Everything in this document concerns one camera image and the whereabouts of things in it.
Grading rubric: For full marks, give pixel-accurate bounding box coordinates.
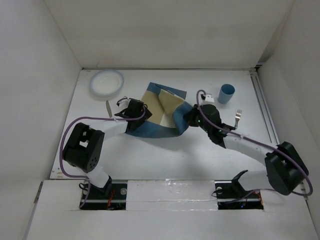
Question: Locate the blue beige cloth placemat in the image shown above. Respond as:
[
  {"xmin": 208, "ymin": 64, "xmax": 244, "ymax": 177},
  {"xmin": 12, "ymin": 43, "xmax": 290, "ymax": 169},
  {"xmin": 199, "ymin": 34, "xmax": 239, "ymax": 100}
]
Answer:
[{"xmin": 127, "ymin": 82, "xmax": 193, "ymax": 139}]

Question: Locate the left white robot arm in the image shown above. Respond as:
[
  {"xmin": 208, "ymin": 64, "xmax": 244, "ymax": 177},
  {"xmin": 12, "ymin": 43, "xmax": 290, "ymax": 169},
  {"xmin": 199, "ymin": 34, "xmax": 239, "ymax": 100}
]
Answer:
[{"xmin": 59, "ymin": 98, "xmax": 152, "ymax": 199}]

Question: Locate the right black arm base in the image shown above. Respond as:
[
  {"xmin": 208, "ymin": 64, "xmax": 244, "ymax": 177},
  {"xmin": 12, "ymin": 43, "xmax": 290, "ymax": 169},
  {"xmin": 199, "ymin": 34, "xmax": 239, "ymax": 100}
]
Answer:
[{"xmin": 211, "ymin": 170, "xmax": 264, "ymax": 210}]

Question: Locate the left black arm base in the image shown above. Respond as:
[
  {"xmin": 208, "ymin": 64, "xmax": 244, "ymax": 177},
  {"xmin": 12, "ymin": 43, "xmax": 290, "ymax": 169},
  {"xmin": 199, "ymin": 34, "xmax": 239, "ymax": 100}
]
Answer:
[{"xmin": 79, "ymin": 180, "xmax": 128, "ymax": 211}]

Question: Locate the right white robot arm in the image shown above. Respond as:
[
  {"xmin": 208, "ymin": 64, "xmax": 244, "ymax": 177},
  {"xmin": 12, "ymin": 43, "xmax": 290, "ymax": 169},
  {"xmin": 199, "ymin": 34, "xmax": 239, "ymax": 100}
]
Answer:
[{"xmin": 183, "ymin": 104, "xmax": 313, "ymax": 196}]

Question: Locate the silver knife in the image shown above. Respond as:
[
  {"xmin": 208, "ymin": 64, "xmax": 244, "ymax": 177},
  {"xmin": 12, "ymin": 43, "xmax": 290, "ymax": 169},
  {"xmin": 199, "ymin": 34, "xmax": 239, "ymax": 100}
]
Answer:
[{"xmin": 105, "ymin": 100, "xmax": 113, "ymax": 118}]

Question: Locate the white blue-rimmed plate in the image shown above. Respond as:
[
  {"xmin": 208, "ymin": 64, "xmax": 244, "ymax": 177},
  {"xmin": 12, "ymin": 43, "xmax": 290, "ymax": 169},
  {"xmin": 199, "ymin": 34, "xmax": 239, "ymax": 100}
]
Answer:
[{"xmin": 89, "ymin": 69, "xmax": 125, "ymax": 98}]

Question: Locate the blue cup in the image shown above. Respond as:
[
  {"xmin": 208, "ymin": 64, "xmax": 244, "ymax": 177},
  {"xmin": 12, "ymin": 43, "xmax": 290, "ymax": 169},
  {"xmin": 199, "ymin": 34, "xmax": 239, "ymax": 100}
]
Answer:
[{"xmin": 218, "ymin": 84, "xmax": 235, "ymax": 104}]

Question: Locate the silver fork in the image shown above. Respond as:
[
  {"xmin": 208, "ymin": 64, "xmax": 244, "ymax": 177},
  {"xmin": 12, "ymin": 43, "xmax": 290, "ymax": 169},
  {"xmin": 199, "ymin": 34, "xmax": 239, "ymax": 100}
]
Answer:
[{"xmin": 234, "ymin": 109, "xmax": 242, "ymax": 129}]

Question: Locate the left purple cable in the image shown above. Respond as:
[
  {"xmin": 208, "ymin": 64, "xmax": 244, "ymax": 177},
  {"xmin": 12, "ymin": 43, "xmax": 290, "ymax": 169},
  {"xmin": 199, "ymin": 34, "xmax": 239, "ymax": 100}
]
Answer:
[{"xmin": 61, "ymin": 96, "xmax": 147, "ymax": 208}]

